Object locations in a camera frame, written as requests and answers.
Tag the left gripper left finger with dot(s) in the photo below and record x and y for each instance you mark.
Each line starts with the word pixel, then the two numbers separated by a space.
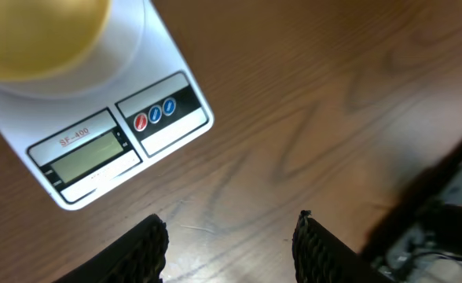
pixel 138 256

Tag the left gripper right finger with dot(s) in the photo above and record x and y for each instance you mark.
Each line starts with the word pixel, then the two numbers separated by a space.
pixel 320 257

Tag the white digital kitchen scale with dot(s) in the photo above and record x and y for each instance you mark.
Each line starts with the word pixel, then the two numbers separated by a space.
pixel 133 102

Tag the yellow plastic bowl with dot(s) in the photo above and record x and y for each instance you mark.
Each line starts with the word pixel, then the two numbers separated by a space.
pixel 42 38

